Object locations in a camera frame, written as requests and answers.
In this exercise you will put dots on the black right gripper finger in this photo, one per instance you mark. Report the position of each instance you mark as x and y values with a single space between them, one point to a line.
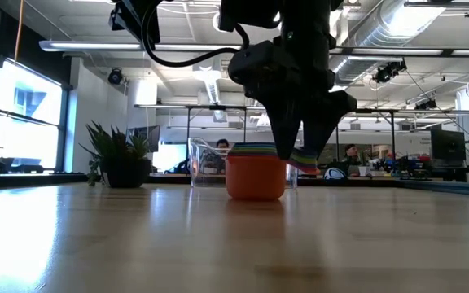
285 126
324 118

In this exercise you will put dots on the red measuring cup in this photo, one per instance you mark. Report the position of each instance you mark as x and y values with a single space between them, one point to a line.
252 154

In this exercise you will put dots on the large orange measuring cup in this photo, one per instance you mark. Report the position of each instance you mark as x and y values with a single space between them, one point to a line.
255 179

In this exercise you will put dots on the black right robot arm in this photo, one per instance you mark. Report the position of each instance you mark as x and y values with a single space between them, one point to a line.
259 12

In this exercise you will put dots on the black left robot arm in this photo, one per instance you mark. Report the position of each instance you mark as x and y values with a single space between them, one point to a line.
132 16

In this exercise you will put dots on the clear plastic basket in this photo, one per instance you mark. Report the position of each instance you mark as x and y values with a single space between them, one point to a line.
202 163

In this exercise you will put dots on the person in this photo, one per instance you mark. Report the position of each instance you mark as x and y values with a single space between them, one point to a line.
222 143
351 152

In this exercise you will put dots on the white and blue ball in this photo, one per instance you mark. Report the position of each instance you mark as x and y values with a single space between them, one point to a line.
334 174

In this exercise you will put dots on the black ceiling spotlight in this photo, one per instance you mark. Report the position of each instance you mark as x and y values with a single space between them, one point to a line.
387 72

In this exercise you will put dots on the black computer monitor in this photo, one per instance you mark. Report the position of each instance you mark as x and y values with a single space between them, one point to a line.
448 144

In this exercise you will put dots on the long overhead light bar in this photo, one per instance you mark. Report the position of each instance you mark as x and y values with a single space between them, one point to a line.
96 45

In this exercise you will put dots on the silver ventilation duct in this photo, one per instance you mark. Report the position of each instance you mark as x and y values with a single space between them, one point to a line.
385 28

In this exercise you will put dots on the dark wall screen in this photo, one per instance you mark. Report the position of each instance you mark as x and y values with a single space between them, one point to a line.
151 136

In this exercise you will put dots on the black ceiling camera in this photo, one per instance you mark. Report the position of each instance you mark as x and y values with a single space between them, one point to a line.
115 76

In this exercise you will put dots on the black aluminium table frame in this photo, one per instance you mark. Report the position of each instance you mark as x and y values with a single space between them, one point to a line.
35 179

